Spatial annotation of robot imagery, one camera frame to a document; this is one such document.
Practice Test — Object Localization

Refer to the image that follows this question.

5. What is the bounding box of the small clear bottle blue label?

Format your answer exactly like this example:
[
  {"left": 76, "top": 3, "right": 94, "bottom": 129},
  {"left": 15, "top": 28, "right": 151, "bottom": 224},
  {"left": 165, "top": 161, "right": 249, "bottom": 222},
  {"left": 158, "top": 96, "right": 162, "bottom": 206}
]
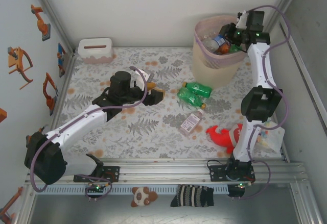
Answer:
[{"left": 213, "top": 34, "right": 227, "bottom": 46}]

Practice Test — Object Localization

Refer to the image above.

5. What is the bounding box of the green bottle orange cap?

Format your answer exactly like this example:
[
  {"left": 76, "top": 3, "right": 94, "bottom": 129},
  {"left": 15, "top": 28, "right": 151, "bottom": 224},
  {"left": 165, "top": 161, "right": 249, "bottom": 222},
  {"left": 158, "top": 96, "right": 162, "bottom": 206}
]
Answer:
[{"left": 228, "top": 44, "right": 243, "bottom": 54}]

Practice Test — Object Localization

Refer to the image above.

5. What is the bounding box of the large ribbed clear bottle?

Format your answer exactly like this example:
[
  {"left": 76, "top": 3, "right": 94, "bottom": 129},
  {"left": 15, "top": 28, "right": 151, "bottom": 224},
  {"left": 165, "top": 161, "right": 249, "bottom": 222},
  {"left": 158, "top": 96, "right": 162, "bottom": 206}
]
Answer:
[{"left": 200, "top": 30, "right": 218, "bottom": 53}]

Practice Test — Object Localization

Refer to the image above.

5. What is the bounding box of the green bottle yellow cap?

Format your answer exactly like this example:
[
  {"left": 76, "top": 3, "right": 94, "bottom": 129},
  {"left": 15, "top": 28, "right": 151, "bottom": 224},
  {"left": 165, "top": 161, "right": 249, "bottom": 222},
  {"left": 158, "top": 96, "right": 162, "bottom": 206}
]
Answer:
[
  {"left": 176, "top": 87, "right": 207, "bottom": 109},
  {"left": 182, "top": 81, "right": 213, "bottom": 97}
]

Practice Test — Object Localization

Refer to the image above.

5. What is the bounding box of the purple label clear bottle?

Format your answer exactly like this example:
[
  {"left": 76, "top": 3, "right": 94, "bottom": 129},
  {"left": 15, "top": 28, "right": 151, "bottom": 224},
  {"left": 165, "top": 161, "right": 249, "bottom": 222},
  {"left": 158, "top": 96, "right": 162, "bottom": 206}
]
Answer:
[{"left": 178, "top": 109, "right": 204, "bottom": 137}]

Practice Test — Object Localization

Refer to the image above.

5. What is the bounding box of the beige slatted plastic bin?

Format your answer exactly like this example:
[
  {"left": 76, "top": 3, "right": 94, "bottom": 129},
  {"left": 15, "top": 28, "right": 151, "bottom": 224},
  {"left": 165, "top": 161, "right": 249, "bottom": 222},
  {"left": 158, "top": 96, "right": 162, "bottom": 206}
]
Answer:
[{"left": 191, "top": 14, "right": 246, "bottom": 89}]

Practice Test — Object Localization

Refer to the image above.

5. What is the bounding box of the white tissue box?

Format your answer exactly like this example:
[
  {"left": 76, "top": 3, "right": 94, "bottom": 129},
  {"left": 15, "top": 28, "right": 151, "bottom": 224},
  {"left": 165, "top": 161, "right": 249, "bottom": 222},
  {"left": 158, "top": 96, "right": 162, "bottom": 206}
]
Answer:
[{"left": 77, "top": 37, "right": 114, "bottom": 65}]

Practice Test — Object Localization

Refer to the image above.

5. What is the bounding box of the floral patterned tablecloth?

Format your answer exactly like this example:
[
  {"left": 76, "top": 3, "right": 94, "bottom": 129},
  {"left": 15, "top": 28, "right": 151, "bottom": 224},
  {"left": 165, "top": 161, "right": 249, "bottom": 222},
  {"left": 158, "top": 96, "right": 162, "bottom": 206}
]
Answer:
[{"left": 55, "top": 45, "right": 284, "bottom": 160}]

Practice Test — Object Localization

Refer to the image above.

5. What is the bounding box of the red shark plush toy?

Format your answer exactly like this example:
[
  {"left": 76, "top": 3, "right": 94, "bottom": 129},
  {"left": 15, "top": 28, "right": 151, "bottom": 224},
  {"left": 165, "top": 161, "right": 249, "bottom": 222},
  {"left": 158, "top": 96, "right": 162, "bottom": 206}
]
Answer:
[{"left": 205, "top": 123, "right": 243, "bottom": 155}]

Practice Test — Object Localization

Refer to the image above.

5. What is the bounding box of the brown white bear plush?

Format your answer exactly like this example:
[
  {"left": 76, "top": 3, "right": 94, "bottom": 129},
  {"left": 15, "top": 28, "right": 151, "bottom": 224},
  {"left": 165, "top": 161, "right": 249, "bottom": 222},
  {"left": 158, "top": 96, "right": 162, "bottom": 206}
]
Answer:
[{"left": 130, "top": 186, "right": 159, "bottom": 208}]

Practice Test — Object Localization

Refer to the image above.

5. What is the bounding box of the black white striped sock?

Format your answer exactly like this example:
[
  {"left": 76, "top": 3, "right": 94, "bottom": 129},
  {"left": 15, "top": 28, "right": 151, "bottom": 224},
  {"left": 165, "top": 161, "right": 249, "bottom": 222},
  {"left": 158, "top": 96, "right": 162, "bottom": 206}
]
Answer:
[{"left": 170, "top": 184, "right": 215, "bottom": 208}]

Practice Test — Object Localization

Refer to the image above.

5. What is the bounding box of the small circuit board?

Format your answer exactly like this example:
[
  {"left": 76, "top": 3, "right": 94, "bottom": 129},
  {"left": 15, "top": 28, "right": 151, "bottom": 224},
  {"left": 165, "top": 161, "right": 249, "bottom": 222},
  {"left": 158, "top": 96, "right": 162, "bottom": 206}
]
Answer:
[{"left": 85, "top": 185, "right": 108, "bottom": 193}]

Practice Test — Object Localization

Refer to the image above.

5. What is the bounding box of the clear bag of candies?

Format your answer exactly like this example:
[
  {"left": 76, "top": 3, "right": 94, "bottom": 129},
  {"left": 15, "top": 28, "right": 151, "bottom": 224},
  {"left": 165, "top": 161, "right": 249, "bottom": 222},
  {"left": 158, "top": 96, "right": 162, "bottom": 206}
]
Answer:
[{"left": 254, "top": 120, "right": 286, "bottom": 155}]

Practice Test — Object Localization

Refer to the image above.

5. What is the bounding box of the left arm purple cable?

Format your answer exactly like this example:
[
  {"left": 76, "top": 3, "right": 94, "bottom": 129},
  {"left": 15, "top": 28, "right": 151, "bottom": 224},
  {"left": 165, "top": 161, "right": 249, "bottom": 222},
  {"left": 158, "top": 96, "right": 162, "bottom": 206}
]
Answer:
[{"left": 30, "top": 65, "right": 148, "bottom": 193}]

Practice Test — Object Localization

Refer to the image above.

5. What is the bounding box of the blue orange wall model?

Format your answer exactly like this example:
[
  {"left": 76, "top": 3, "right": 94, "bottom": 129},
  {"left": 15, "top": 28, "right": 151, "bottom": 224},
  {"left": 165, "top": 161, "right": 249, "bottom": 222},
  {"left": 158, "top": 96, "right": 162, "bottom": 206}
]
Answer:
[{"left": 57, "top": 42, "right": 67, "bottom": 78}]

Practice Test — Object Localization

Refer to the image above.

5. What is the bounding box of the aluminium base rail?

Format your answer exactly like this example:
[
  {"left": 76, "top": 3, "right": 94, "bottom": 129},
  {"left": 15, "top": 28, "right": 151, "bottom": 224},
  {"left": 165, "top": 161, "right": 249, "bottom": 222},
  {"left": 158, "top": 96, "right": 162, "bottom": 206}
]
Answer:
[{"left": 24, "top": 157, "right": 311, "bottom": 184}]

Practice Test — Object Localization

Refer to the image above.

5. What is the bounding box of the aluminium side rail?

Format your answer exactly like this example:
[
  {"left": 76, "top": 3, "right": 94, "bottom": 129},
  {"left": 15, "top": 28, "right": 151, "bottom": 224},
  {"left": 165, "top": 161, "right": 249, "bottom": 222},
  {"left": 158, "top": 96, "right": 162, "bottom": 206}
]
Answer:
[{"left": 278, "top": 14, "right": 327, "bottom": 133}]

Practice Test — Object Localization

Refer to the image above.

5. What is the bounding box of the perforated cable tray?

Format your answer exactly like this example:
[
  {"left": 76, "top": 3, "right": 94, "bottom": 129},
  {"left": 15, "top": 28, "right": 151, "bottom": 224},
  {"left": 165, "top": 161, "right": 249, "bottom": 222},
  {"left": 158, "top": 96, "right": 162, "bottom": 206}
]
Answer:
[{"left": 34, "top": 184, "right": 230, "bottom": 194}]

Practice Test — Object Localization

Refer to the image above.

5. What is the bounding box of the orange gripper wall model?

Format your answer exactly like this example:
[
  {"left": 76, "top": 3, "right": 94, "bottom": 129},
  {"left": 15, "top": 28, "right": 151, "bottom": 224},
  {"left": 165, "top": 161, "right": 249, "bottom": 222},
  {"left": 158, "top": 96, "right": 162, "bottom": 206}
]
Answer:
[{"left": 7, "top": 46, "right": 34, "bottom": 90}]

